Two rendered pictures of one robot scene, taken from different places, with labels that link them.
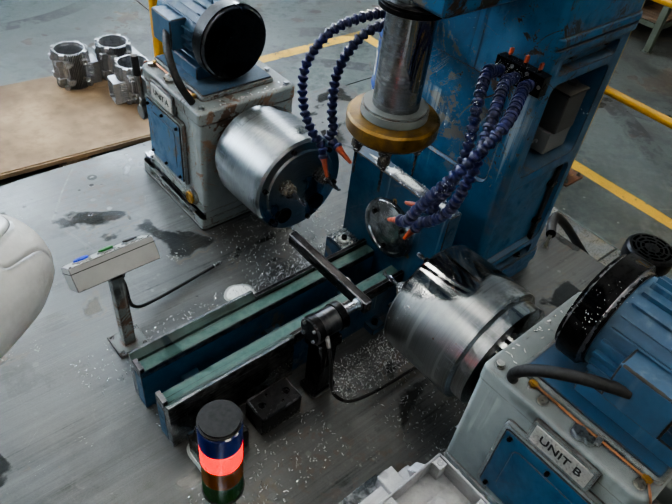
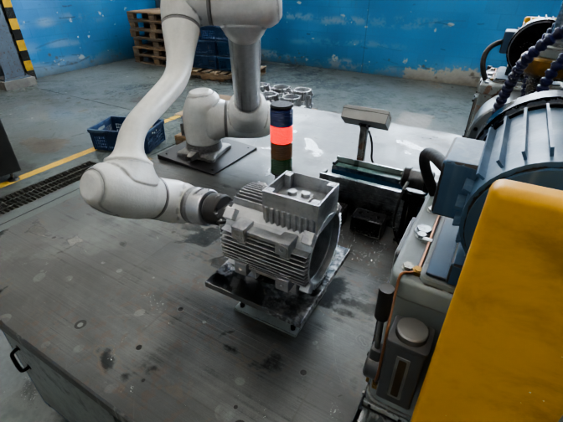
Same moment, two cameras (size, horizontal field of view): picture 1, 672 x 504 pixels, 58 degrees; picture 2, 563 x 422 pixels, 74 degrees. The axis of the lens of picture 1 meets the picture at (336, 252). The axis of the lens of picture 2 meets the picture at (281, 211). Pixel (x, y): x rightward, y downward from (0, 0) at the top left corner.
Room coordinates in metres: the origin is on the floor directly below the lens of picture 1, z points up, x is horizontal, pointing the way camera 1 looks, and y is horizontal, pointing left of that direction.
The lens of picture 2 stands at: (0.17, -0.79, 1.50)
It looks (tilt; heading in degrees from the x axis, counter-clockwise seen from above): 33 degrees down; 75
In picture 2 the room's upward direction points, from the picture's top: straight up
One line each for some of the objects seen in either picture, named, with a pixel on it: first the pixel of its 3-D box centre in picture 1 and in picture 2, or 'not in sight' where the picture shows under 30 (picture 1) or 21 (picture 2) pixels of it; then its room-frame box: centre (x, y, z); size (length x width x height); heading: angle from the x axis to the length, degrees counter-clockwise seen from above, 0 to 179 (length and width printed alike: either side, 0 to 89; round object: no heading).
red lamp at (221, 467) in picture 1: (221, 447); (281, 132); (0.42, 0.12, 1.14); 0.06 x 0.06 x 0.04
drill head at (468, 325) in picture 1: (472, 331); not in sight; (0.78, -0.28, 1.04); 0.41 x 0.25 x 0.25; 45
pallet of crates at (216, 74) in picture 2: not in sight; (223, 50); (0.96, 5.89, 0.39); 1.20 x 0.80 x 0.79; 142
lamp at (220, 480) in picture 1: (222, 463); (281, 148); (0.42, 0.12, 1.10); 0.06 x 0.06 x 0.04
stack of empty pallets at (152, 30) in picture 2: not in sight; (170, 37); (0.14, 7.29, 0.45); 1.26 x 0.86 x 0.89; 134
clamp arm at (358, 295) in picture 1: (327, 270); not in sight; (0.91, 0.01, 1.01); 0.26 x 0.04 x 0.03; 45
